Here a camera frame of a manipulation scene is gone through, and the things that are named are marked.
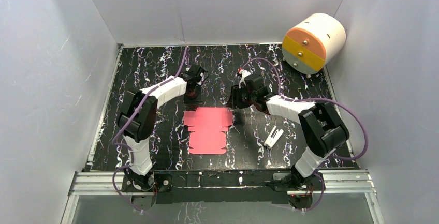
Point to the small white plastic clip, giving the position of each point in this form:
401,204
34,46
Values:
273,137

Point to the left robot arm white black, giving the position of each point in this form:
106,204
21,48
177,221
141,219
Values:
137,119

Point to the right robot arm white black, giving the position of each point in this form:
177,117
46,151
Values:
323,129

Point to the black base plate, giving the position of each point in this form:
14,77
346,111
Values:
301,197

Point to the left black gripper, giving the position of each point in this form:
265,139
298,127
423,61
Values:
192,92

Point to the aluminium front rail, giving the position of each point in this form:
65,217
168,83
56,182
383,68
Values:
106,183

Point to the round drawer cabinet toy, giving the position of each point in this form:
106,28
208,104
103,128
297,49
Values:
311,44

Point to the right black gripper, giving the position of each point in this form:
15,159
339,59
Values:
234,101

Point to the pink paper box sheet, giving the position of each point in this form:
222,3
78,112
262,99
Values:
208,127

